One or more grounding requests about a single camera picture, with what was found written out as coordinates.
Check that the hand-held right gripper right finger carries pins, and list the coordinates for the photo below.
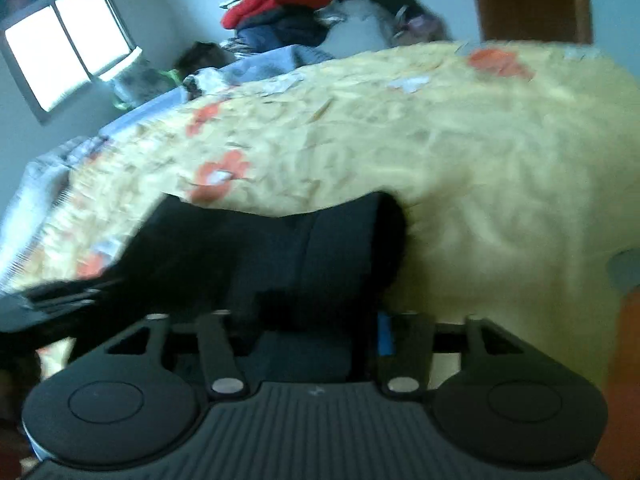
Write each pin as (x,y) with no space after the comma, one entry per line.
(384,335)

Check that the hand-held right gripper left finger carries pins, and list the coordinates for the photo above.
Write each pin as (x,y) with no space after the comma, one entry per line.
(220,352)

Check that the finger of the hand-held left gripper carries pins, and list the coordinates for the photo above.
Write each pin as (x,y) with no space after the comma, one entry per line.
(65,296)

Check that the black pants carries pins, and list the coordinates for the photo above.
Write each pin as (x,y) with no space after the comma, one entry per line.
(300,260)

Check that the bed with yellow floral bedspread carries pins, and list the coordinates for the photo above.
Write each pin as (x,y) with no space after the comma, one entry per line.
(450,160)

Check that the grey green cloth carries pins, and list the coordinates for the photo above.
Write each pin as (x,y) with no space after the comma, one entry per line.
(140,82)

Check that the window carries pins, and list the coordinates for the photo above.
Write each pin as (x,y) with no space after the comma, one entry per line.
(60,45)

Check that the dark cloth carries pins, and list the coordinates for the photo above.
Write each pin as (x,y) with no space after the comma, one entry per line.
(202,59)

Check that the blue striped blanket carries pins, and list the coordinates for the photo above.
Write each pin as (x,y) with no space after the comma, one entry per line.
(280,62)

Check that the black bag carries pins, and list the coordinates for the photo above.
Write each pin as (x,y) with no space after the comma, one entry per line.
(400,2)

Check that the pile of clothes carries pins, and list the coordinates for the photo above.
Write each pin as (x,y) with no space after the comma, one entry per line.
(300,5)

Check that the brown wooden door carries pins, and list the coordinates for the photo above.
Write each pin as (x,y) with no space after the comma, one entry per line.
(530,0)

